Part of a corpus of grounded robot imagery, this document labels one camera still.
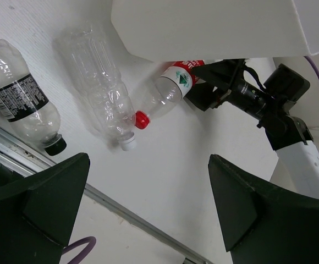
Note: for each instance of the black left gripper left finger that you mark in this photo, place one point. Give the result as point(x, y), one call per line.
point(38, 212)

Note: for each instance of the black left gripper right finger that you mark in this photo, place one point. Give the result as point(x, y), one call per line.
point(260, 221)

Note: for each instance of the clear unlabelled plastic bottle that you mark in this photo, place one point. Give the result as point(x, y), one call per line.
point(88, 59)

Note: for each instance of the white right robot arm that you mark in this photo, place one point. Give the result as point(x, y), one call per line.
point(232, 81)

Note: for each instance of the white octagonal plastic bin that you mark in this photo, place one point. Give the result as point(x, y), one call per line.
point(162, 31)

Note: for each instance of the black label plastic bottle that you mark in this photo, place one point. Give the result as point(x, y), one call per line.
point(32, 116)

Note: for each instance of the red label plastic bottle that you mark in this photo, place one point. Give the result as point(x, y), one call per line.
point(166, 91)

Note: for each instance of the aluminium table edge rail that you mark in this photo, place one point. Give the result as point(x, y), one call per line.
point(25, 160)

